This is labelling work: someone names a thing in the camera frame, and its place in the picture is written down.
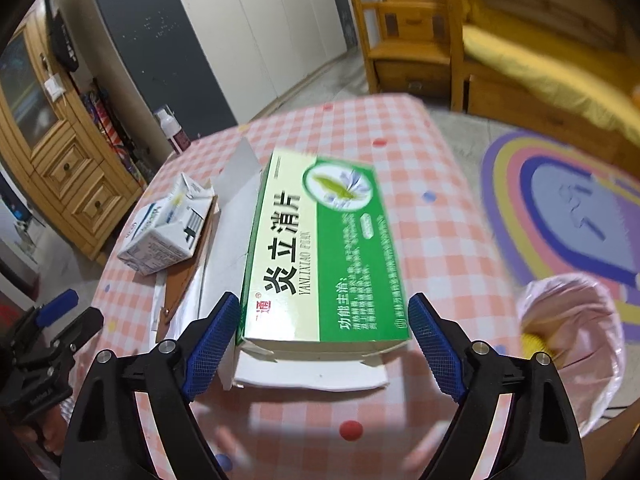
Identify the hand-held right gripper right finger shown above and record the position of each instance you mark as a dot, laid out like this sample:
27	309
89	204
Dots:
440	345

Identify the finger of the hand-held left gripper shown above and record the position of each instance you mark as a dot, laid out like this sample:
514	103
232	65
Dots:
55	307
82	327

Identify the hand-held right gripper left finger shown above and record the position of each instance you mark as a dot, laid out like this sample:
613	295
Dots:
210	345

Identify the white paper sheet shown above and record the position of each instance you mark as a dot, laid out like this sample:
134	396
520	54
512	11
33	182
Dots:
225	260

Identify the yellow pom-pom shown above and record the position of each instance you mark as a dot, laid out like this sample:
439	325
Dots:
535	343

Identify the white milk carton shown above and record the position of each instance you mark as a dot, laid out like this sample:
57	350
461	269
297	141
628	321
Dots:
165	240

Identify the pink-lined trash bin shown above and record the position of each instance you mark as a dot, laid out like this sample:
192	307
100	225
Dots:
585	325

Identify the green medicine box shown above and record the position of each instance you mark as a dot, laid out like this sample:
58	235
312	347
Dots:
325	250

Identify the person's left hand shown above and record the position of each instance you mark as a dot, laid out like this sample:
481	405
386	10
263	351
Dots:
52	425

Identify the pink checked tablecloth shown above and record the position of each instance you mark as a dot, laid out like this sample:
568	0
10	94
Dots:
425	240

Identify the wooden glass-door cabinet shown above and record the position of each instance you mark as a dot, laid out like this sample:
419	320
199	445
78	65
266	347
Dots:
75	170

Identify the colourful leaning items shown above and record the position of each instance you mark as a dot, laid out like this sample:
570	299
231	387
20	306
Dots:
112	130

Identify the rainbow oval rug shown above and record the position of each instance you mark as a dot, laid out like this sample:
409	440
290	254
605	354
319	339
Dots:
560	200

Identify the small spray bottle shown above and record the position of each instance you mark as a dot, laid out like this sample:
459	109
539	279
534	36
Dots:
176	137

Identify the white hanging tag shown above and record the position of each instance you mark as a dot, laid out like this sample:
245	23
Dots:
54	87

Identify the wooden bunk bed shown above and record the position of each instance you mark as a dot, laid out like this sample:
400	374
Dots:
525	100

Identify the black hanging bag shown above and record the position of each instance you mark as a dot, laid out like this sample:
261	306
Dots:
62	35

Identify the yellow bedding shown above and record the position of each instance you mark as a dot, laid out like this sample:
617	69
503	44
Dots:
550	55

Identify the white and grey wardrobe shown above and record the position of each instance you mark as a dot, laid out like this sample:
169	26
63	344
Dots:
260	35

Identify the wooden stair drawers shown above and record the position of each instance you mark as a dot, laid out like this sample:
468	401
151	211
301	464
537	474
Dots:
410	30

